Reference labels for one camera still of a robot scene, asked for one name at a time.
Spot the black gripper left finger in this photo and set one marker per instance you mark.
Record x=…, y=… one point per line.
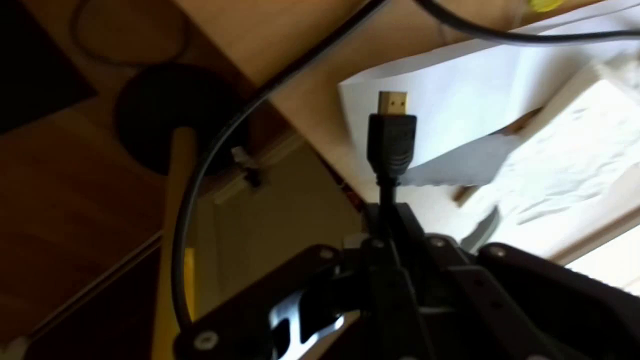
x=267, y=313

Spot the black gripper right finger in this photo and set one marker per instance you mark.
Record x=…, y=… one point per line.
x=521, y=300

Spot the crumpled white cloth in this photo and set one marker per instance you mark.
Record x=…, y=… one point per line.
x=573, y=167

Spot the smooth folded white cloth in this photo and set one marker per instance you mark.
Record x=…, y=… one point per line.
x=467, y=87

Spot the light wooden desk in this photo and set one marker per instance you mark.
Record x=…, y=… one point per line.
x=300, y=40

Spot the small yellow object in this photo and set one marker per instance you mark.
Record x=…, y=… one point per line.
x=545, y=5

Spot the yellow stanchion post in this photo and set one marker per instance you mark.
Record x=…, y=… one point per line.
x=173, y=112

